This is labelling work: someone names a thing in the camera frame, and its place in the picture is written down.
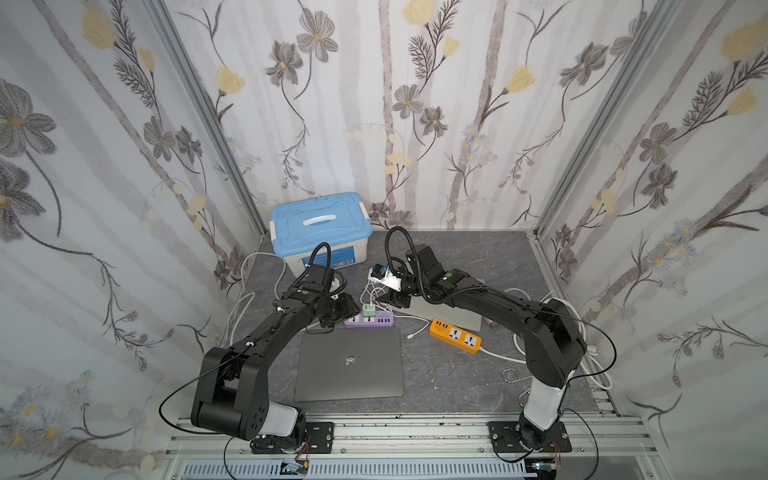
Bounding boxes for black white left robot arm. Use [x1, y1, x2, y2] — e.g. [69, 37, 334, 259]
[163, 242, 361, 453]

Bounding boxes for silver apple laptop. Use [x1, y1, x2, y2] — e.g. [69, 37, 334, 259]
[400, 297, 482, 333]

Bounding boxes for blue lid storage box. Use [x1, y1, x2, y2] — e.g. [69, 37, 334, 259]
[269, 192, 373, 276]

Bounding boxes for white cable left side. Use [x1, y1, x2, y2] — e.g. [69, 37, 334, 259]
[224, 250, 289, 349]

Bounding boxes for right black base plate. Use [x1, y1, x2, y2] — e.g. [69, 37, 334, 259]
[487, 421, 573, 454]

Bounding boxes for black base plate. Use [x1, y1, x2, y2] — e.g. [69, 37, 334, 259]
[487, 421, 573, 454]
[250, 420, 335, 455]

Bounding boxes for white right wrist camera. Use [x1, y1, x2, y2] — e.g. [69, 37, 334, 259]
[368, 264, 402, 292]

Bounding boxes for orange power strip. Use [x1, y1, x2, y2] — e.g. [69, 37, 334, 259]
[429, 319, 482, 355]

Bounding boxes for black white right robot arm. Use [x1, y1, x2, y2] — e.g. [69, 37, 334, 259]
[369, 226, 616, 455]

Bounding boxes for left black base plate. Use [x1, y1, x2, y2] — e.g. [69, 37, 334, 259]
[250, 420, 335, 455]

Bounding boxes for aluminium rail frame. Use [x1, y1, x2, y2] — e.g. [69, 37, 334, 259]
[158, 413, 671, 479]

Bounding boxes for dark grey laptop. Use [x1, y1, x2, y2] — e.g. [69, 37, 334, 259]
[295, 327, 404, 402]

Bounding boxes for purple power strip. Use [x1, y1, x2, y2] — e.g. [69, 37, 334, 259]
[343, 311, 394, 329]

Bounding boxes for green usb charger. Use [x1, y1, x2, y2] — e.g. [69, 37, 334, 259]
[362, 303, 376, 318]

